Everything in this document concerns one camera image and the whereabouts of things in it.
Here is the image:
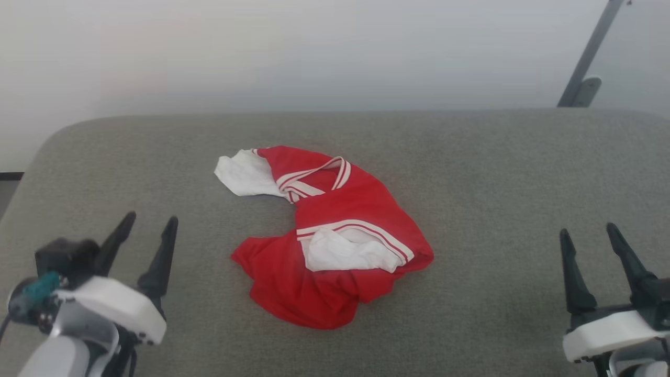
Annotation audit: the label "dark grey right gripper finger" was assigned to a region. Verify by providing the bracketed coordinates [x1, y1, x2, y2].
[606, 223, 658, 305]
[559, 228, 598, 315]

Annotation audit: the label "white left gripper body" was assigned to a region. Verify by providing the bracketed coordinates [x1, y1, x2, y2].
[55, 276, 168, 347]

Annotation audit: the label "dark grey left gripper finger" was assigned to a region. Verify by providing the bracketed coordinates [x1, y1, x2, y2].
[94, 211, 137, 278]
[137, 216, 179, 321]

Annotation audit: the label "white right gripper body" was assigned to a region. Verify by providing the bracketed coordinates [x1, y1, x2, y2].
[563, 276, 670, 363]

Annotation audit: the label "red and white basketball jersey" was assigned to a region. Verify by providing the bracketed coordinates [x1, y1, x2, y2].
[214, 146, 434, 330]

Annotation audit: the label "grey fabric sofa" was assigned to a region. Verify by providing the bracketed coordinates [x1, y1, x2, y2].
[0, 108, 670, 377]

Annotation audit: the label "grey metal stand pole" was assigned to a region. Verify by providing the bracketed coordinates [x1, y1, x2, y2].
[557, 0, 632, 108]

